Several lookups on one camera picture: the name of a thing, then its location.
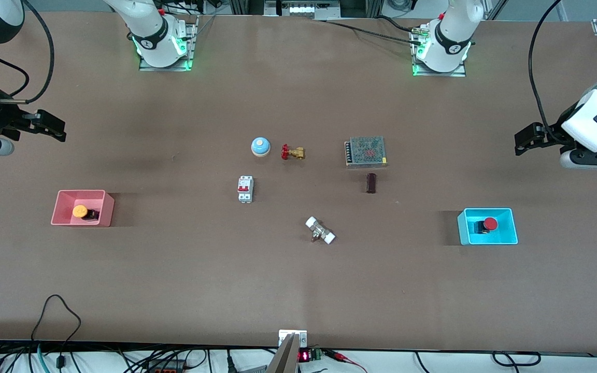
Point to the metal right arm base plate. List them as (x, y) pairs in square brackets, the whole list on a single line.
[(194, 41)]

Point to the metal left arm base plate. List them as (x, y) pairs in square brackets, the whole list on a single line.
[(441, 74)]

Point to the silver equipment box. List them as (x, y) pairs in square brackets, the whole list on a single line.
[(303, 8)]

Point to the brass valve red handwheel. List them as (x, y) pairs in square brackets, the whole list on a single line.
[(292, 152)]

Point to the black power strip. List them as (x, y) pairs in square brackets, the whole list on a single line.
[(166, 367)]

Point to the metal mesh power supply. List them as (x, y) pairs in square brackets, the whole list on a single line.
[(366, 151)]

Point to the red digit display module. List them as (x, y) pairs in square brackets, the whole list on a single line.
[(303, 356)]

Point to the green terminal block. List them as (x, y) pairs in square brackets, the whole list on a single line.
[(316, 354)]

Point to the red clip lead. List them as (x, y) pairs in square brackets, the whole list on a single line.
[(342, 357)]

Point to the white mounting bracket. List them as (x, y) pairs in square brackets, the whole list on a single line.
[(284, 335)]

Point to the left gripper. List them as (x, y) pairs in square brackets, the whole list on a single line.
[(551, 131)]

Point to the white capped pipe fitting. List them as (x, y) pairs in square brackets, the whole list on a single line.
[(320, 230)]

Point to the red push button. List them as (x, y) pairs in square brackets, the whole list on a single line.
[(490, 224)]

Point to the dark brown block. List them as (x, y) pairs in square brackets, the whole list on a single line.
[(371, 183)]

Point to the yellow push button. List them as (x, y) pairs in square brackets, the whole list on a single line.
[(81, 211)]

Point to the blue plastic box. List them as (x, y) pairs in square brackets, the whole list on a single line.
[(467, 230)]

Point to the blue round bell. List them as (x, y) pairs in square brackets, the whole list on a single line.
[(260, 146)]

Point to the white circuit breaker red switch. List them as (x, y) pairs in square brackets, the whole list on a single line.
[(245, 189)]

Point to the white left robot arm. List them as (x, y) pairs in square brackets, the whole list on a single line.
[(451, 31)]

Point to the grey metal bar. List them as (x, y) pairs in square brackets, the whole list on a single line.
[(285, 357)]

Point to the pink plastic box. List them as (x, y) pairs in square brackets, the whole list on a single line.
[(65, 204)]

